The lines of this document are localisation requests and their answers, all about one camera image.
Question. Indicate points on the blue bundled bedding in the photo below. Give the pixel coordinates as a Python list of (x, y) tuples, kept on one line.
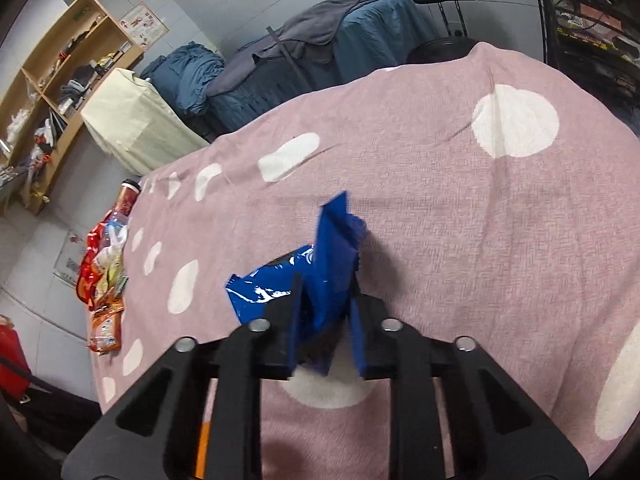
[(183, 76)]

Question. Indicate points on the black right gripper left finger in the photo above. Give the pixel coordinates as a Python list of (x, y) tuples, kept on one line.
[(198, 398)]

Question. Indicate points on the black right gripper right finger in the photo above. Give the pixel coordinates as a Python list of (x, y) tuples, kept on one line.
[(452, 405)]

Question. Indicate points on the blue snack wrapper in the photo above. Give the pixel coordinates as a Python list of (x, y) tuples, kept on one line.
[(305, 294)]

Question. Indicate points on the black rolling cart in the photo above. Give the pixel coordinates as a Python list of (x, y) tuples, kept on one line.
[(596, 44)]

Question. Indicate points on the cream fabric cover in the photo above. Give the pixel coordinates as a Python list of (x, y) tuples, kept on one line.
[(131, 122)]

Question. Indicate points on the red snack packets pile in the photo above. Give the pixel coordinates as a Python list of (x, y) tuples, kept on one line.
[(101, 282)]

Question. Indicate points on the black chair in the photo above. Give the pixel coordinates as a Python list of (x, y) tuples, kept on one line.
[(454, 45)]

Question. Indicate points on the red bottle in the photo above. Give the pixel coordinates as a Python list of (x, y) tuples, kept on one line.
[(127, 196)]

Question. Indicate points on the blue covered massage bed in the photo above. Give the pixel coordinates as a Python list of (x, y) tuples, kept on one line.
[(379, 34)]

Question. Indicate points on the pink polka dot bedspread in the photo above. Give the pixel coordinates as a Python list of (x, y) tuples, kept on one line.
[(501, 201)]

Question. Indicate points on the wooden bookshelf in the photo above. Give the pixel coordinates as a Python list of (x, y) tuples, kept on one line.
[(40, 113)]

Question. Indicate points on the wall poster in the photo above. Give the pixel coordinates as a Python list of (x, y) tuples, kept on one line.
[(143, 26)]

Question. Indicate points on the grey blanket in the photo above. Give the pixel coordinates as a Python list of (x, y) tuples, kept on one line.
[(309, 34)]

